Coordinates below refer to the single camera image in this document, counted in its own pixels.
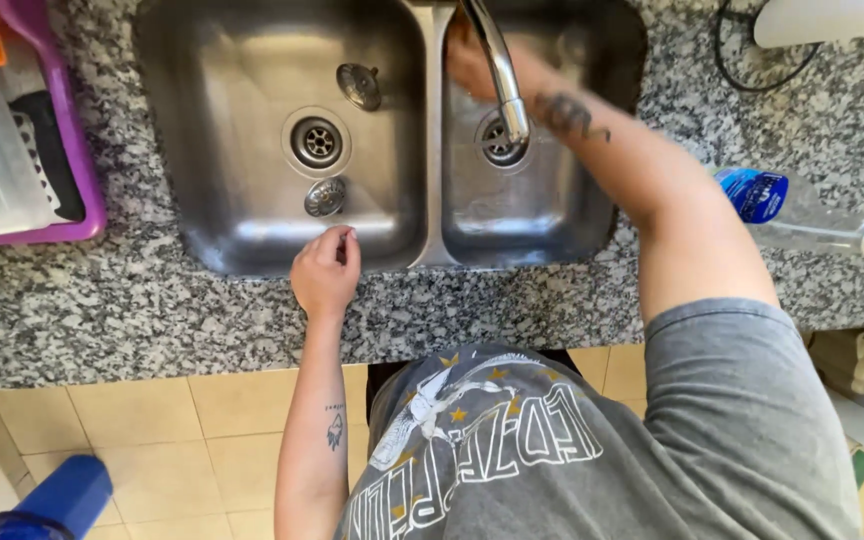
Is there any person's left hand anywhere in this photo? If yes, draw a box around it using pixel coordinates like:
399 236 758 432
290 225 363 321

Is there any person's right hand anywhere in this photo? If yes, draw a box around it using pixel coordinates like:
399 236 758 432
444 16 512 104

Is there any round metal sink stopper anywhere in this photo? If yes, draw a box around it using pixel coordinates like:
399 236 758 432
336 63 384 113
303 177 348 219

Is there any stainless steel double sink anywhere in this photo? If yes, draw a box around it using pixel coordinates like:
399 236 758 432
132 0 651 280

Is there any chrome faucet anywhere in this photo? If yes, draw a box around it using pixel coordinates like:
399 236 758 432
459 0 532 148

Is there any purple plastic dish rack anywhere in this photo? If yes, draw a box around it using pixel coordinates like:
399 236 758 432
0 0 108 250

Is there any grey printed t-shirt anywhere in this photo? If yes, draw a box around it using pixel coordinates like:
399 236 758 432
333 297 864 540

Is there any blue plastic bottle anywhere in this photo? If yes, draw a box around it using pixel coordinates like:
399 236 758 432
0 454 114 540

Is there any clear spray bottle blue label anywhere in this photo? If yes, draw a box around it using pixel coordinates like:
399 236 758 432
709 165 864 285

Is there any white appliance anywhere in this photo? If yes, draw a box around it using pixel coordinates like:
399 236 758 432
753 0 864 51

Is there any black cable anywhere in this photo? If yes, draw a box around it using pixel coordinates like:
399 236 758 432
714 0 825 95

